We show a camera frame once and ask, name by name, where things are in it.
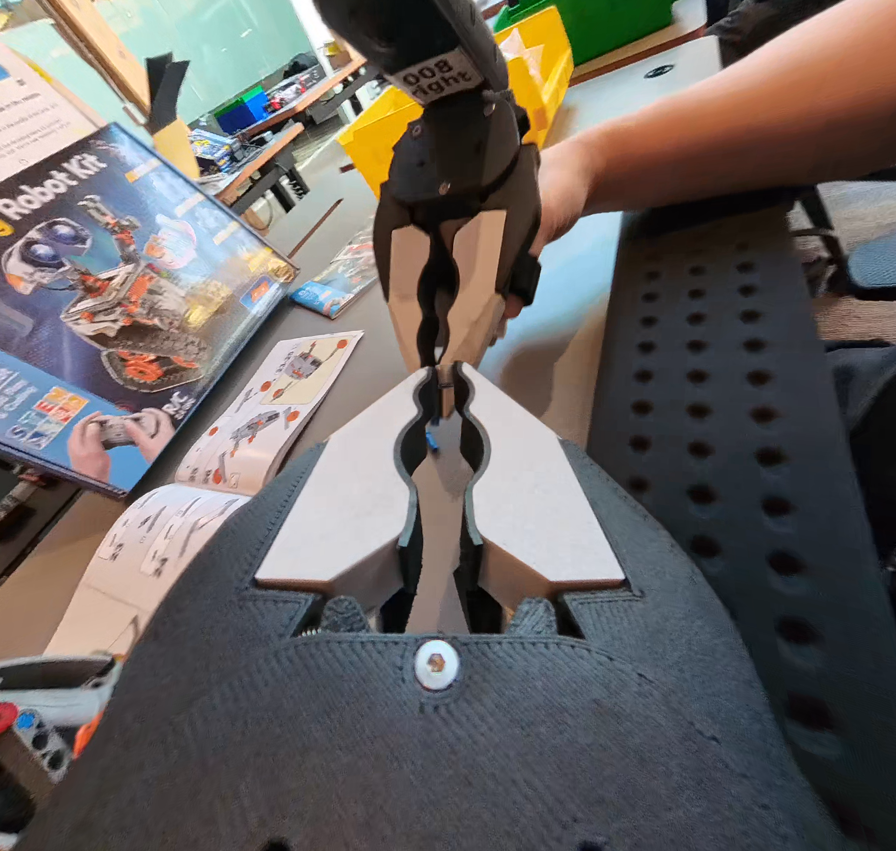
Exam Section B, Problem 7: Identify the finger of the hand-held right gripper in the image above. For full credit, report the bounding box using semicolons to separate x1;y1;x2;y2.
436;209;508;369
387;223;441;374

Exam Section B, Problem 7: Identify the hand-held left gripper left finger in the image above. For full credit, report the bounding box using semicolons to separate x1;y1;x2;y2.
255;368;428;634

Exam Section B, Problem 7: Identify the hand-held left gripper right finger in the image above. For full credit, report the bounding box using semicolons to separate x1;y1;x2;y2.
455;363;626;634

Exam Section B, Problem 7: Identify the person's right forearm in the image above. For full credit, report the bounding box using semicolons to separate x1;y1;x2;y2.
581;0;896;215

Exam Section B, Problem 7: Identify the grey desk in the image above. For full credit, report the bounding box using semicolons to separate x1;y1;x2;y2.
0;35;722;663

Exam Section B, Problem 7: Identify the person's right hand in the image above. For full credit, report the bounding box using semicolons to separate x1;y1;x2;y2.
500;139;611;321

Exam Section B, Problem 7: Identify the small blue booklet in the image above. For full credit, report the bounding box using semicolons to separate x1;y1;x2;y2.
288;228;379;320

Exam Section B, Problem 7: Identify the yellow plastic bin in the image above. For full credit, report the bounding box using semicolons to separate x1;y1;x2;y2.
336;6;575;201

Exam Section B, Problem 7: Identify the open instruction booklet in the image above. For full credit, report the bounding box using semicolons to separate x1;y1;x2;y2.
45;331;365;656

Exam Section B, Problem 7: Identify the wooden background table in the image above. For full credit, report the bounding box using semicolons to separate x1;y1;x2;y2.
213;56;372;215

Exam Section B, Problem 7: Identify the green plastic bin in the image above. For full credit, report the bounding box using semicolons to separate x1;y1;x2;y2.
493;0;690;68

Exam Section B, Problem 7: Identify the blue robot kit box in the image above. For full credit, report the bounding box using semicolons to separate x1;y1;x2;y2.
0;122;298;498

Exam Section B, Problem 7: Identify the grey orange toy robot model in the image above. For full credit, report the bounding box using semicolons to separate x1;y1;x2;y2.
0;651;123;838

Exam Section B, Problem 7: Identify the wooden pillar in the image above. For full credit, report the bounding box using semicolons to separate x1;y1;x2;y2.
10;0;151;117

